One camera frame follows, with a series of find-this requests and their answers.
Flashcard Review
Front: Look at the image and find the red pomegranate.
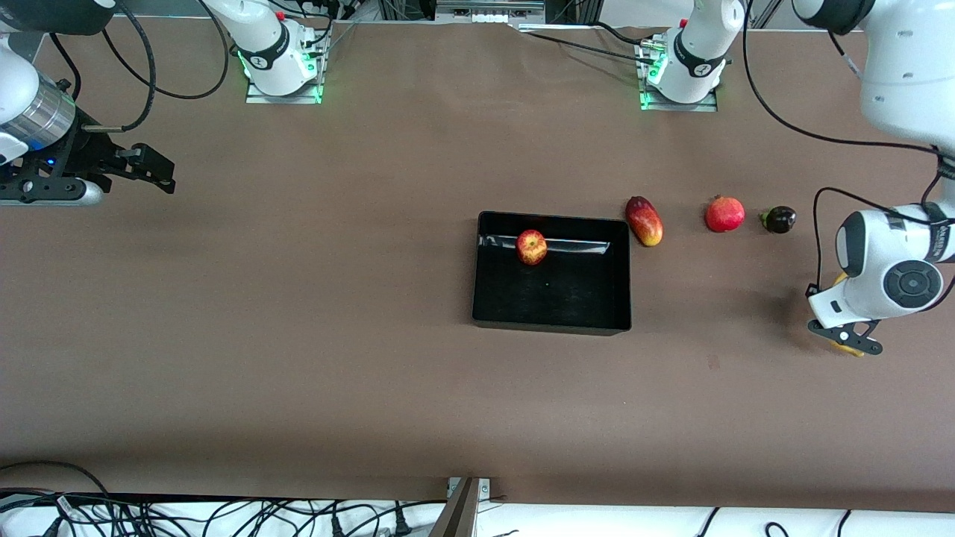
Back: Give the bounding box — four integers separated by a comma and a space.
704, 195, 746, 233

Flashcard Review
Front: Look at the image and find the black plastic box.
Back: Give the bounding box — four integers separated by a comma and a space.
472, 211, 633, 336

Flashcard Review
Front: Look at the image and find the short black table cable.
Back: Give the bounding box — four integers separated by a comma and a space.
593, 21, 654, 45

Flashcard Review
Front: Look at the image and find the long black table cable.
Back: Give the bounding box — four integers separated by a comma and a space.
519, 30, 661, 64

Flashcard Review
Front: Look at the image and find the thin black looping cable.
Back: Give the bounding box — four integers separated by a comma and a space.
101, 0, 229, 101

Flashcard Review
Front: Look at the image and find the black arched floor cable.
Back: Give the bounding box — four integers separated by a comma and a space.
0, 461, 113, 497

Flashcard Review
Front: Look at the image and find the brown table cover sheet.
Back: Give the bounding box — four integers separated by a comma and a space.
0, 16, 955, 515

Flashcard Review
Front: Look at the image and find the yellow banana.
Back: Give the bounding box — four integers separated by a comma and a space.
830, 271, 866, 357

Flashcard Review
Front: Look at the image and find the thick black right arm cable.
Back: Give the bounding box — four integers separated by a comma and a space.
81, 0, 157, 133

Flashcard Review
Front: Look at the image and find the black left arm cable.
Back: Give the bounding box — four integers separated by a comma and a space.
743, 0, 955, 295

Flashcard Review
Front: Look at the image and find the red yellow apple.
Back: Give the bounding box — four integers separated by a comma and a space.
516, 229, 548, 266

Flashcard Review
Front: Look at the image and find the aluminium profile beam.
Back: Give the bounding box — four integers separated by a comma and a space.
429, 477, 482, 537

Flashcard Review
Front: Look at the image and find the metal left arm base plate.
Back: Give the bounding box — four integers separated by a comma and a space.
638, 41, 719, 113

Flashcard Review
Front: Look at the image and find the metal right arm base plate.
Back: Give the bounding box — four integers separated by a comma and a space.
245, 45, 324, 105

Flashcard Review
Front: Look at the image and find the short black right arm cable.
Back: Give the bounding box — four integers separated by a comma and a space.
48, 34, 81, 101

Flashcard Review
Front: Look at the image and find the grey power strip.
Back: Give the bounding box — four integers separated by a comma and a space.
435, 0, 547, 25

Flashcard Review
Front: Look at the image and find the white cloth sheet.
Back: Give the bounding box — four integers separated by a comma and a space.
0, 498, 955, 537

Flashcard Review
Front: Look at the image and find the silver metal bracket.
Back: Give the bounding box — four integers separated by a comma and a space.
446, 477, 493, 502

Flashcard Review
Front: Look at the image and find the dark purple mangosteen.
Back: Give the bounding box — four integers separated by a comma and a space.
759, 206, 798, 235

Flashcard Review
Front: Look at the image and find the thick black cable bundle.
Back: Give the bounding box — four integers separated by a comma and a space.
0, 489, 75, 517

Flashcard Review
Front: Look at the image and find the red yellow mango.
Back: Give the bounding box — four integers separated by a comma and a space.
624, 195, 664, 248

